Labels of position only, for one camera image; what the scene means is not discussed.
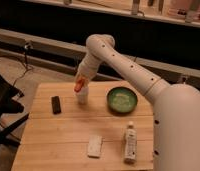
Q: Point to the green bowl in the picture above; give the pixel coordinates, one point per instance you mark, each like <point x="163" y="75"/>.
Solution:
<point x="122" y="99"/>

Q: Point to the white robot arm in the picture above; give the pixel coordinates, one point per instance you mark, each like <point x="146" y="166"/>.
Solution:
<point x="176" y="107"/>

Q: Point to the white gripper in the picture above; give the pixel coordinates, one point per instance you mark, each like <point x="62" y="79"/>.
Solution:
<point x="86" y="71"/>

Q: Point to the black rectangular block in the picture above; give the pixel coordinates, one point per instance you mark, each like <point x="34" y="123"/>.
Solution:
<point x="56" y="105"/>

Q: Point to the black chair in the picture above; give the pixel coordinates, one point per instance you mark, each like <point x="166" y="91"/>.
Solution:
<point x="8" y="105"/>

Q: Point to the wooden table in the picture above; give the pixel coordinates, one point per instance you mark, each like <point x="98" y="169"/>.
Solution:
<point x="59" y="142"/>

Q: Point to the white ceramic cup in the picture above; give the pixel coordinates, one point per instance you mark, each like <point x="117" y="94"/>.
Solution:
<point x="82" y="95"/>

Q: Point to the white plastic bottle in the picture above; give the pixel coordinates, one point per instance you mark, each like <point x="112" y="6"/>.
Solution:
<point x="130" y="144"/>

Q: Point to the white sponge block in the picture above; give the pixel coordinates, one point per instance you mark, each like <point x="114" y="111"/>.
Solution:
<point x="94" y="146"/>

